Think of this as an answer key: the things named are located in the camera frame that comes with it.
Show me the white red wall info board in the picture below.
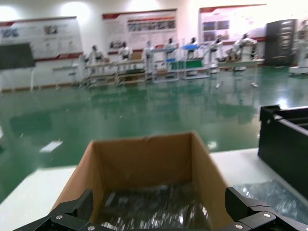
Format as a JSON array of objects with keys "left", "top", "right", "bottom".
[
  {"left": 199, "top": 3, "right": 267, "bottom": 43},
  {"left": 0, "top": 16, "right": 84, "bottom": 61},
  {"left": 103, "top": 9, "right": 178, "bottom": 54}
]

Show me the black slotted plastic container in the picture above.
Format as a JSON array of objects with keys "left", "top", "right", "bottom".
[{"left": 258, "top": 105, "right": 308, "bottom": 193}]

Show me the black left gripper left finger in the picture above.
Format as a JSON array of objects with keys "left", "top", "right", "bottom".
[{"left": 49, "top": 189, "right": 94, "bottom": 231}]

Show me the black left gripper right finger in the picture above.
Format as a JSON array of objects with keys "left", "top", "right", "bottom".
[{"left": 225, "top": 187, "right": 277, "bottom": 231}]

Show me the white leg work table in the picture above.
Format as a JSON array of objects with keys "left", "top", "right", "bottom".
[{"left": 216, "top": 59, "right": 265, "bottom": 89}]

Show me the crinkled silver bagged card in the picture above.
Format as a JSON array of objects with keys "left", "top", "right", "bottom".
[{"left": 100, "top": 184, "right": 212, "bottom": 229}]

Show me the black screen on white stand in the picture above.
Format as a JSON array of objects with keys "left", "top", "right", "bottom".
[{"left": 0, "top": 42, "right": 37, "bottom": 91}]

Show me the translucent grey antistatic bag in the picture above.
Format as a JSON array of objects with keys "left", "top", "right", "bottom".
[{"left": 232, "top": 180, "right": 308, "bottom": 221}]

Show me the tall black cabinet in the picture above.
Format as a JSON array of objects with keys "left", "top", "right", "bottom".
[{"left": 264, "top": 19, "right": 297, "bottom": 66}]

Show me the metal frame workbench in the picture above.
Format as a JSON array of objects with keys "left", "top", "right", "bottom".
[
  {"left": 83, "top": 62, "right": 119, "bottom": 88},
  {"left": 116, "top": 59, "right": 148, "bottom": 85}
]

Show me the white rack with green panel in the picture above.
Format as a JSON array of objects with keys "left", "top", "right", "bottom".
[{"left": 180, "top": 44, "right": 213, "bottom": 80}]

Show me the brown cardboard box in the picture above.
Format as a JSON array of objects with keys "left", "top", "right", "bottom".
[{"left": 51, "top": 131, "right": 235, "bottom": 231}]

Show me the white frame rack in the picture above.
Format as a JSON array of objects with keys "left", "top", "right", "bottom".
[{"left": 151, "top": 47, "right": 181, "bottom": 84}]

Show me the white desk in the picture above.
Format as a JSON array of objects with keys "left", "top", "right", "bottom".
[{"left": 51, "top": 64, "right": 80, "bottom": 91}]

